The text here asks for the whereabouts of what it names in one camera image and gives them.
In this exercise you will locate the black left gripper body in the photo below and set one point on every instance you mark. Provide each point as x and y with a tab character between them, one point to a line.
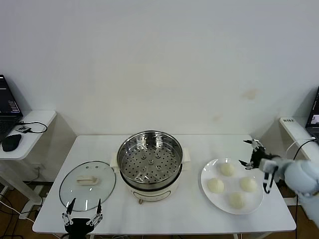
77	226

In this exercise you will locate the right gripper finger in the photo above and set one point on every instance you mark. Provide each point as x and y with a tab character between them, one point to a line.
248	165
254	144

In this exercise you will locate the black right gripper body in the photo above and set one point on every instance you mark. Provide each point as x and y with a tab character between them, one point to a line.
256	158

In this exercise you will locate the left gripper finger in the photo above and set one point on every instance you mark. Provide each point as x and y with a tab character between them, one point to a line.
99	206
71	206

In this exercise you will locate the white steamed baozi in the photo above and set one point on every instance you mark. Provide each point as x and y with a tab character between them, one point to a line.
236	200
215	185
248	184
227	169

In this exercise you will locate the light blue right robot arm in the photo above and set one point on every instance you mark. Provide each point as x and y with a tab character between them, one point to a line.
299	174

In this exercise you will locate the stainless steel steamer basket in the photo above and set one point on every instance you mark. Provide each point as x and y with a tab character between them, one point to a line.
149	159

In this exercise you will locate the large white round plate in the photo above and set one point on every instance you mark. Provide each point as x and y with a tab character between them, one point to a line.
211	169

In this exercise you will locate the small printed label sticker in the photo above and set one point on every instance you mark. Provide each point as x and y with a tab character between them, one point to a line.
288	120

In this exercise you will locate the black computer mouse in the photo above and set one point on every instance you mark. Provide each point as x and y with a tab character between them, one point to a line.
11	142

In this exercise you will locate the small black usb hub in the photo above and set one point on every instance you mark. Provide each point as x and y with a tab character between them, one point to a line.
23	129

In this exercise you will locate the white side table rounded corner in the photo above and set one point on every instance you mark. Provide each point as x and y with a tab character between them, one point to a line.
37	119

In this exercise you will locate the black laptop with mouse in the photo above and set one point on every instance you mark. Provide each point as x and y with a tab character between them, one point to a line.
7	99

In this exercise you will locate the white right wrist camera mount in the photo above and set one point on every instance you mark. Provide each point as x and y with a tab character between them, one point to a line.
266	184

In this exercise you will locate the white wall socket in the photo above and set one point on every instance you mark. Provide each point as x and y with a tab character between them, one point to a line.
38	166

